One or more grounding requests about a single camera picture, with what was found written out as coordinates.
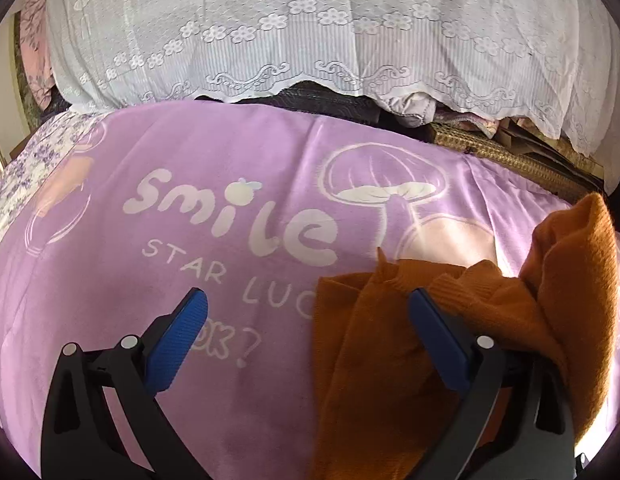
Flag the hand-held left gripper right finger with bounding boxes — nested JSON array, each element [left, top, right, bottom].
[[409, 287, 576, 480]]

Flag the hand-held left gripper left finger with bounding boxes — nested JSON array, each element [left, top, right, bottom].
[[42, 287, 211, 480]]

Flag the orange knit cardigan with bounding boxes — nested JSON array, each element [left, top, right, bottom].
[[312, 192, 620, 480]]

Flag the purple printed blanket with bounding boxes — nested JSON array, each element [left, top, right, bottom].
[[0, 100, 620, 480]]

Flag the woven straw mat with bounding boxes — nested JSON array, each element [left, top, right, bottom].
[[430, 122, 604, 203]]

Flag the brown cardboard pieces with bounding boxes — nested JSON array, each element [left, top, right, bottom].
[[494, 116, 581, 157]]

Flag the purple floral bed sheet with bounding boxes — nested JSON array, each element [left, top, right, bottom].
[[0, 111, 107, 247]]

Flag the pink folded fabric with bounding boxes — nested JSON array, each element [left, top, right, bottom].
[[385, 92, 496, 132]]

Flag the dark woven mat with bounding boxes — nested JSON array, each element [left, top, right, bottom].
[[194, 81, 391, 127]]

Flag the pink floral cloth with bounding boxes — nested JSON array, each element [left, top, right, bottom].
[[17, 0, 57, 112]]

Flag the white lace cloth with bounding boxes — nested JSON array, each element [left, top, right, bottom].
[[45, 0, 620, 192]]

